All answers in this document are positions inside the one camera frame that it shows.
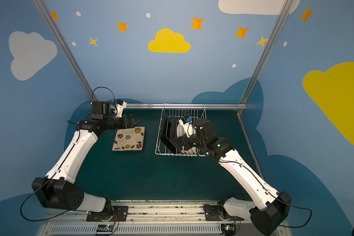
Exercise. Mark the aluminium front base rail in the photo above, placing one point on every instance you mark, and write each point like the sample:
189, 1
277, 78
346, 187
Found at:
147, 218

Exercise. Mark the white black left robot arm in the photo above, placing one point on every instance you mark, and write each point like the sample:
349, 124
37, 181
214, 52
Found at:
57, 189

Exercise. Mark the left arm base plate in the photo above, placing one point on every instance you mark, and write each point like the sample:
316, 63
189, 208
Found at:
121, 213

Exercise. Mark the aluminium right corner post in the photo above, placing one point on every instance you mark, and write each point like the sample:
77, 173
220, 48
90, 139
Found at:
274, 34

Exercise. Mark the left small circuit board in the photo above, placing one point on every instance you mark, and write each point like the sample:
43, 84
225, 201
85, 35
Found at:
104, 230

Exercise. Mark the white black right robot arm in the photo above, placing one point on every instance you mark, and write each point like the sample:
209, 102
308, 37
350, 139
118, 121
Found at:
267, 208

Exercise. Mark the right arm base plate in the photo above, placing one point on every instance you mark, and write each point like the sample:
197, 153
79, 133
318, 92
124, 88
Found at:
212, 212

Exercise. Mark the small circuit board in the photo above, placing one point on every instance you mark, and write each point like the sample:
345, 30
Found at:
104, 230
228, 230

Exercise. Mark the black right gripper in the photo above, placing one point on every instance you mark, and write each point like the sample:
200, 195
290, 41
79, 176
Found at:
181, 142

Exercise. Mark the white wire dish rack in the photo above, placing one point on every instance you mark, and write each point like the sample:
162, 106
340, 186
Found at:
198, 115

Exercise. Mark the floral square plate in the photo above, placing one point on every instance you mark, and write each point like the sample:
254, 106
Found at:
165, 131
129, 139

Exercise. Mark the aluminium left corner post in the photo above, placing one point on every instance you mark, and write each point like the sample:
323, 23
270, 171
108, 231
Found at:
52, 25

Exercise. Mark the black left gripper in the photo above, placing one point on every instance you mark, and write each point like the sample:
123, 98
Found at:
125, 121

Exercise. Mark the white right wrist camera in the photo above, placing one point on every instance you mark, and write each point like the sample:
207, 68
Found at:
186, 123

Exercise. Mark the aluminium corner post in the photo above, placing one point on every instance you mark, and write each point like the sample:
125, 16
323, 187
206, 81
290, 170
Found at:
52, 25
274, 34

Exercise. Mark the white round plate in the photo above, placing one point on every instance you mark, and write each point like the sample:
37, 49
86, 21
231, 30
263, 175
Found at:
180, 130
192, 150

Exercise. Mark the aluminium back frame rail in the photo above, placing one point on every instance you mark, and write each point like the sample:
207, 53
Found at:
134, 106

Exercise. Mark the right small circuit board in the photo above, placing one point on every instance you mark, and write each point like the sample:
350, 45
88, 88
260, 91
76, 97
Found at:
228, 230

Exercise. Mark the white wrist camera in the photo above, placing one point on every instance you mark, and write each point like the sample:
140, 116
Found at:
186, 123
120, 106

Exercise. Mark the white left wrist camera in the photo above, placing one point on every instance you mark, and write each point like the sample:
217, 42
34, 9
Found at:
120, 106

